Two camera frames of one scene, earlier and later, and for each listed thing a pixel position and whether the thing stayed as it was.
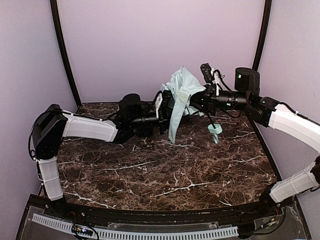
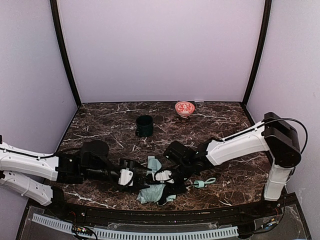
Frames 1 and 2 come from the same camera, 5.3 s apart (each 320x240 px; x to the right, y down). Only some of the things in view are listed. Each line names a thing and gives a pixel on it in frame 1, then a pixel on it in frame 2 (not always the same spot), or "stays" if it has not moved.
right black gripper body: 208,99 -> 171,186
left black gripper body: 165,110 -> 136,175
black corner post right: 264,27 stays
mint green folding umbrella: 180,86 -> 152,193
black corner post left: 61,42 stays
